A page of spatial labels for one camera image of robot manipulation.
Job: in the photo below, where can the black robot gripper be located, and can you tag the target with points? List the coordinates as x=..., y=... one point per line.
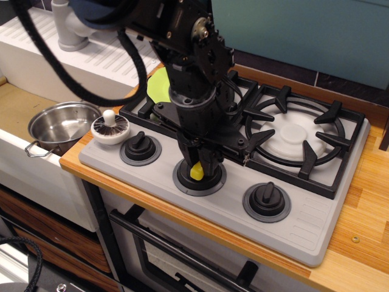
x=198, y=124

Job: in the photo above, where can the white toy mushroom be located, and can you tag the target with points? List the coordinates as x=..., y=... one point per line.
x=110, y=128

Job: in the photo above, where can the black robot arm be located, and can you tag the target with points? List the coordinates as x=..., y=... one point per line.
x=184, y=38

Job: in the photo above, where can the lime green plate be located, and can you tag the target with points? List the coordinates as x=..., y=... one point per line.
x=158, y=86

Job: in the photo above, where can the stainless steel pot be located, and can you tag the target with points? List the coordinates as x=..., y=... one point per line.
x=56, y=129

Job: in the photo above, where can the black middle stove knob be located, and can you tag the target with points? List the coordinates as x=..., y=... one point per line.
x=207, y=186

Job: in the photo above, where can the black stove knob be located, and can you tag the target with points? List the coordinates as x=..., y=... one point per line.
x=140, y=150
x=267, y=202
x=207, y=186

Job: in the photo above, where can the black left stove knob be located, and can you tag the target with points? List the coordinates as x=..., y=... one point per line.
x=140, y=150

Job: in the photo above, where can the grey toy stove top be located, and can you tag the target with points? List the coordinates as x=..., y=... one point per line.
x=303, y=235

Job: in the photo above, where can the black left burner grate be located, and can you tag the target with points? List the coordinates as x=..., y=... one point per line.
x=141, y=113

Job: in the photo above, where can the black burner grate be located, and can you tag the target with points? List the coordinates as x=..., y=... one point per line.
x=141, y=113
x=327, y=176

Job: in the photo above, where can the black right stove knob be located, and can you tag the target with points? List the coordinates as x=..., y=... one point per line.
x=267, y=202

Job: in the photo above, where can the black right burner grate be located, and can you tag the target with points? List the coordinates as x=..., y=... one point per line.
x=327, y=176

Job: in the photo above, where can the white right burner disc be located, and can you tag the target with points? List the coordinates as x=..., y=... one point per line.
x=291, y=130

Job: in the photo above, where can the toy oven door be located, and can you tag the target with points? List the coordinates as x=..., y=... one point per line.
x=179, y=259

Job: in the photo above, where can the wooden drawer fronts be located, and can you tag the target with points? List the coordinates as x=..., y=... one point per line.
x=65, y=246

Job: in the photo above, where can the grey toy faucet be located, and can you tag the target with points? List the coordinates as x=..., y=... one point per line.
x=73, y=35

